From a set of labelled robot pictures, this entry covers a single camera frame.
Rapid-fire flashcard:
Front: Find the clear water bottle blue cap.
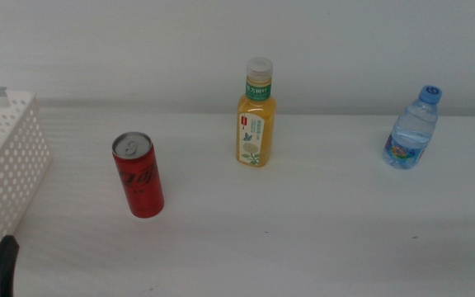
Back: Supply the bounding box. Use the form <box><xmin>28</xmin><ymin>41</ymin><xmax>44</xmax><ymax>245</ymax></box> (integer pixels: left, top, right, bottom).
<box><xmin>382</xmin><ymin>84</ymin><xmax>443</xmax><ymax>170</ymax></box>

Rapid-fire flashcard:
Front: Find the red cola can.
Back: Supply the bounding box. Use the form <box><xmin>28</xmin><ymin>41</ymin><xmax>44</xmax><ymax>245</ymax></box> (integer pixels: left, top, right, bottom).
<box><xmin>111</xmin><ymin>131</ymin><xmax>166</xmax><ymax>219</ymax></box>

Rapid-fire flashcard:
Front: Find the orange juice bottle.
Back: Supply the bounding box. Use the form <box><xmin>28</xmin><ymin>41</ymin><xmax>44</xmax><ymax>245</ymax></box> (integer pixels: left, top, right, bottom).
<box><xmin>236</xmin><ymin>56</ymin><xmax>277</xmax><ymax>168</ymax></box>

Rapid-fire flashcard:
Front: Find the white perforated plastic basket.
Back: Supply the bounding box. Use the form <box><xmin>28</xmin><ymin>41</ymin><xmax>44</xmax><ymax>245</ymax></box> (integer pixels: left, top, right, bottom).
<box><xmin>0</xmin><ymin>89</ymin><xmax>53</xmax><ymax>269</ymax></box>

